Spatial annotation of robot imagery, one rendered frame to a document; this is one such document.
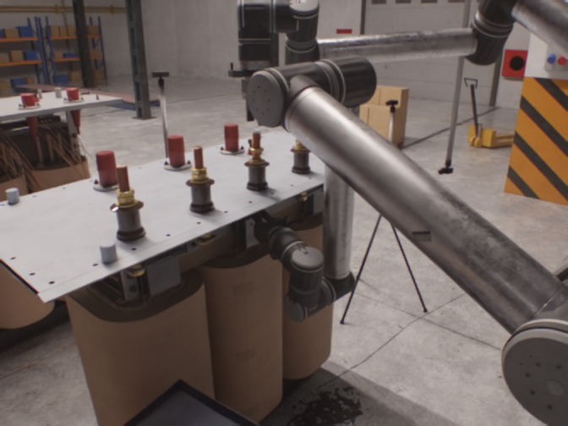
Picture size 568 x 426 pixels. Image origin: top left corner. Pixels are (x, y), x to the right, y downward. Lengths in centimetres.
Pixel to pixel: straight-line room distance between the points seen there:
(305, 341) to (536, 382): 161
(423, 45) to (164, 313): 130
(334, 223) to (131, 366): 81
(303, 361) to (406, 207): 161
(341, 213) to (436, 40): 74
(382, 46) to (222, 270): 101
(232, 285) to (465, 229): 106
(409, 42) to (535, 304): 113
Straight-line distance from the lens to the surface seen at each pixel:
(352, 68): 127
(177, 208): 148
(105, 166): 173
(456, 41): 180
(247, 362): 196
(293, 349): 233
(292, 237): 148
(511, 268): 86
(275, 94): 108
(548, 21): 167
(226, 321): 181
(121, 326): 147
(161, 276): 147
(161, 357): 157
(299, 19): 150
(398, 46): 170
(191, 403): 144
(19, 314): 318
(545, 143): 615
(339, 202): 140
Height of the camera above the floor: 190
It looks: 22 degrees down
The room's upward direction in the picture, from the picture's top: straight up
